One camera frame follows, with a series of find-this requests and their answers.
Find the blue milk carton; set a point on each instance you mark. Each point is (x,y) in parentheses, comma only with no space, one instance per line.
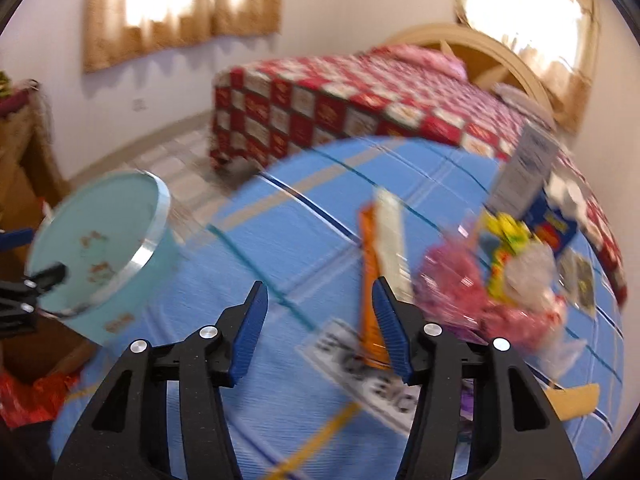
(550,220)

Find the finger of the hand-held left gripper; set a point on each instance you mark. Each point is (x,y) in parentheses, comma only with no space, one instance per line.
(47,277)
(15,240)

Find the light blue trash bin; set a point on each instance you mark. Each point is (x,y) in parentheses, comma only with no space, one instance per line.
(85,260)

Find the yellow plastic packet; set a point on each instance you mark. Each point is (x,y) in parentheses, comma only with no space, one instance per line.
(572,400)

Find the narrow beige patterned curtain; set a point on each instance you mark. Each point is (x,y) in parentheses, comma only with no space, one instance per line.
(575,85)

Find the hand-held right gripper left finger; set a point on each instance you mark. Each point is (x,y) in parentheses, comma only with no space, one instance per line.
(247,335)

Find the cream wooden headboard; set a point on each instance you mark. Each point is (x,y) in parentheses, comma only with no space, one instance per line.
(510,67)

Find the maroon cloth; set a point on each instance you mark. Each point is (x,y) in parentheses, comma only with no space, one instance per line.
(17,100)

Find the cardboard box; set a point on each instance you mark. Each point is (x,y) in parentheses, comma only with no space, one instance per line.
(55,360)

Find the bed with red quilt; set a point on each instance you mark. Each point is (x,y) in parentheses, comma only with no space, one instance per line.
(350,100)

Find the pink plastic bag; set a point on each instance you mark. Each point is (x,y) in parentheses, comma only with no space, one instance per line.
(450,285)

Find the large red plastic bag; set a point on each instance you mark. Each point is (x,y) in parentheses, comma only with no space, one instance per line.
(30,397)

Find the wooden cabinet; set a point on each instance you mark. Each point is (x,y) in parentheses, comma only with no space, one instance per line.
(22,170)

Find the striped pillow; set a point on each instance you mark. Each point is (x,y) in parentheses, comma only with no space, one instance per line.
(520,97)

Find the purple wrapper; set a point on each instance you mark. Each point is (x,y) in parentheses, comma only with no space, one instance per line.
(467,400)

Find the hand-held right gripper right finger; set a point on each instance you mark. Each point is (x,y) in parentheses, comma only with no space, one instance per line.
(390,330)

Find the white wall socket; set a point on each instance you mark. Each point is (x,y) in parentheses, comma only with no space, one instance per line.
(139,105)

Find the white wrapper with black print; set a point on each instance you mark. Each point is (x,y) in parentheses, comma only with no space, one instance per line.
(350,360)

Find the orange snack wrapper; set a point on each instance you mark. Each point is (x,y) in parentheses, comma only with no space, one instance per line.
(372,285)

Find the white milk carton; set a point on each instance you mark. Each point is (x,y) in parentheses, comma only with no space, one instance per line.
(525,170)

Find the pink floral pillow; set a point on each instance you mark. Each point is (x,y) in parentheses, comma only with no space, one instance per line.
(430,60)

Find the wide beige patterned curtain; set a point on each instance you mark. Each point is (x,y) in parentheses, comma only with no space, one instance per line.
(175,20)

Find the clear sachet with dark contents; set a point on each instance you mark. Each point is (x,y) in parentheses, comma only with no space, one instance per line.
(570,275)
(587,285)

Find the green and yellow cloth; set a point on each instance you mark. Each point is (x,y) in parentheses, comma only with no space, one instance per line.
(4,82)

